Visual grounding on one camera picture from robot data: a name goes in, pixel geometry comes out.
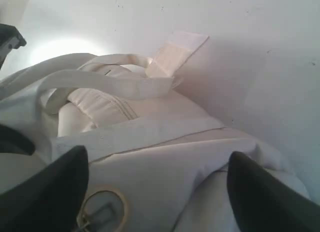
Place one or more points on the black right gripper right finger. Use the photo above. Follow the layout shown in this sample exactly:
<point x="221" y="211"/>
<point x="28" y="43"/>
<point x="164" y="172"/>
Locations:
<point x="261" y="203"/>

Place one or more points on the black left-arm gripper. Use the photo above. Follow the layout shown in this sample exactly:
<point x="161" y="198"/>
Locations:
<point x="10" y="39"/>

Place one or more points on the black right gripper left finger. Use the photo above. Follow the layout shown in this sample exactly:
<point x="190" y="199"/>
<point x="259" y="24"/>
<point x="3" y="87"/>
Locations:
<point x="50" y="200"/>

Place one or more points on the cream canvas duffel bag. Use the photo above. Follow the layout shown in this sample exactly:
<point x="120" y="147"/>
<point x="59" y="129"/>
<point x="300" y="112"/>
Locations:
<point x="157" y="162"/>

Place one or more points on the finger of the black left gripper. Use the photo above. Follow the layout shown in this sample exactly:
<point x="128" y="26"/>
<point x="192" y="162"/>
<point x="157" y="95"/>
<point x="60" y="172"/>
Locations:
<point x="14" y="142"/>

